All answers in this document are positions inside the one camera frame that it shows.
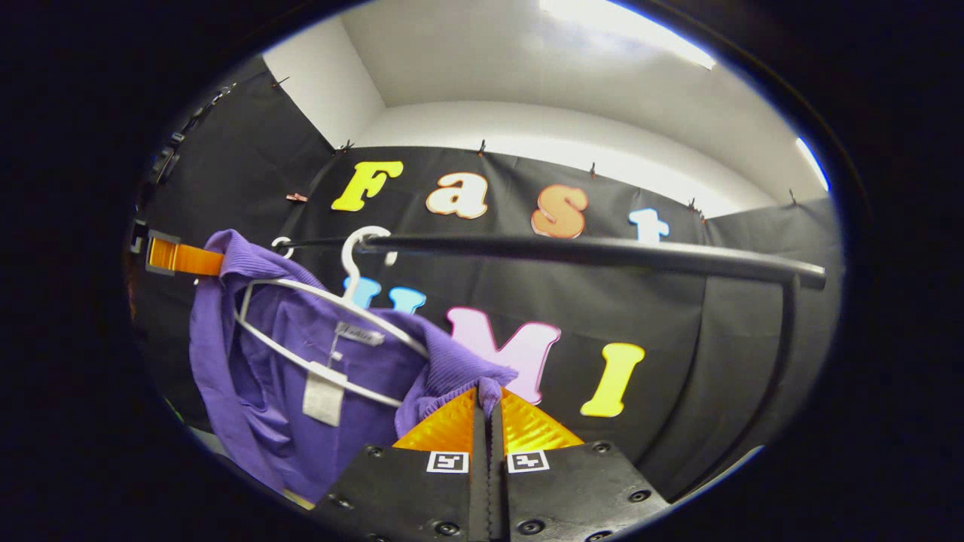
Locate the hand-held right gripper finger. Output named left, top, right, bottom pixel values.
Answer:
left=313, top=388, right=491, bottom=542
left=490, top=388, right=671, bottom=542

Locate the purple corduroy jacket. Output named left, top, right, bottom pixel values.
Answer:
left=188, top=230, right=520, bottom=505

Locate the black metal clothes rail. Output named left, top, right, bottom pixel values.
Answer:
left=282, top=232, right=828, bottom=499

